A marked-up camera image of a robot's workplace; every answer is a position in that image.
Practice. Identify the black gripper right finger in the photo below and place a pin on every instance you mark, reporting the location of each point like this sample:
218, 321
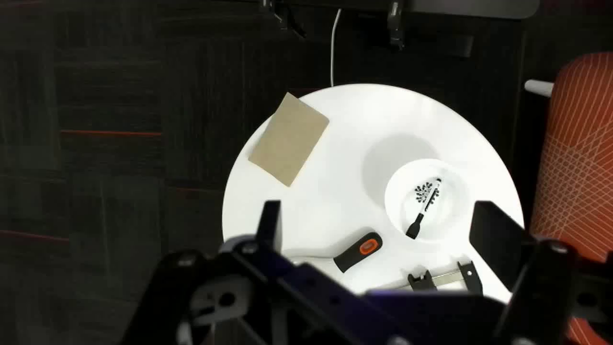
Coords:
499, 233

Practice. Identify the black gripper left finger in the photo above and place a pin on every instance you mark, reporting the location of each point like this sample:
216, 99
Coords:
270, 223

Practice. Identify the white bowl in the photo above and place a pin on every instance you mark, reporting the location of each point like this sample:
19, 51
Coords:
442, 212

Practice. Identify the black and white marker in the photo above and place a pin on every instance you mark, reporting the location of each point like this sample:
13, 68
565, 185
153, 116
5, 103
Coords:
423, 208

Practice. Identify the black tool with orange button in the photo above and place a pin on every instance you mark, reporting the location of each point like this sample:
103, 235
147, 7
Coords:
360, 252

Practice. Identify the orange striped fabric chair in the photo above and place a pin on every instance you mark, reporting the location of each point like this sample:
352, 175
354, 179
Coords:
576, 160

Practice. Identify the white chair tube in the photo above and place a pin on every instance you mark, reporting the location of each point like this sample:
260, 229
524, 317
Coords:
540, 87

